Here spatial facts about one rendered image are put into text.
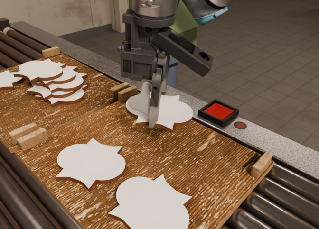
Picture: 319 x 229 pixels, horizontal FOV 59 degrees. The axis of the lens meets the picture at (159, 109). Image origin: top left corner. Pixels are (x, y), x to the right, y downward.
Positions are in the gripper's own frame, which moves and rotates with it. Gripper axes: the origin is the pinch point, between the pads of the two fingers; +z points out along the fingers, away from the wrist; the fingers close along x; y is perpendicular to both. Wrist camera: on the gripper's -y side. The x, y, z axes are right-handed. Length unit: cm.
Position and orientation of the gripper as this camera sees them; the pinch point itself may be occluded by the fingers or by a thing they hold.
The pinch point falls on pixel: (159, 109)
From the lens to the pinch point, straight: 59.7
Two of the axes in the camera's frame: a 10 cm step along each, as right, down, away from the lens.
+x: -1.7, 5.8, -8.0
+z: -0.6, 8.0, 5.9
